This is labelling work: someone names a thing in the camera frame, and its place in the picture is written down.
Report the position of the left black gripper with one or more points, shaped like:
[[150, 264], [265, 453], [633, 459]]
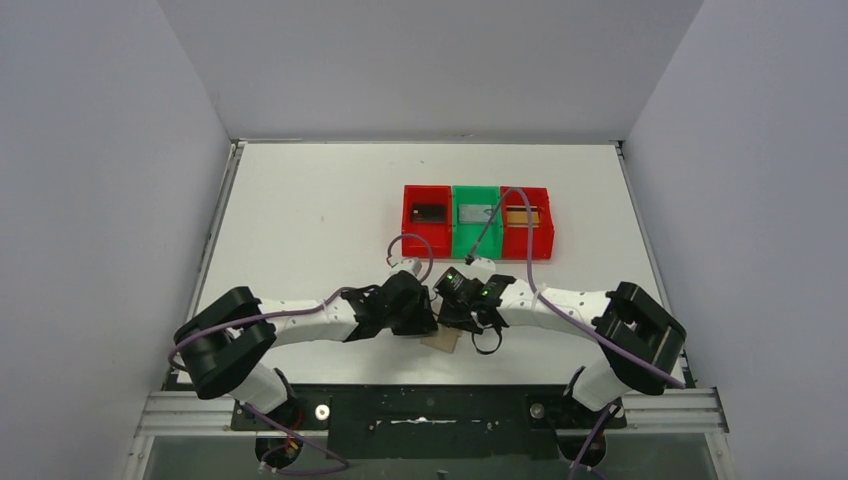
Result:
[[411, 318]]

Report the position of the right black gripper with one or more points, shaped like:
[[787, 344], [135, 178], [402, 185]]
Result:
[[451, 317]]

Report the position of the black credit card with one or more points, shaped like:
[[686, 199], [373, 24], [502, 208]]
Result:
[[427, 213]]

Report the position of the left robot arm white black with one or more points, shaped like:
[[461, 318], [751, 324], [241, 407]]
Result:
[[222, 347]]

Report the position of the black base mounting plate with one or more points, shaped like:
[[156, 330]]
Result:
[[365, 422]]

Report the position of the gold credit card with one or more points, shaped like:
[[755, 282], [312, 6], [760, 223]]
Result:
[[520, 217]]

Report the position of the silver credit card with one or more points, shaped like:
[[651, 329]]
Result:
[[475, 213]]

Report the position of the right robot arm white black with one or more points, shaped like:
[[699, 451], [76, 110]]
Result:
[[639, 339]]

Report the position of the left red plastic bin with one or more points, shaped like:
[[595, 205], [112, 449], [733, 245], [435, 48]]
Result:
[[438, 236]]

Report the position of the green plastic bin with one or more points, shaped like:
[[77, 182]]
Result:
[[465, 235]]

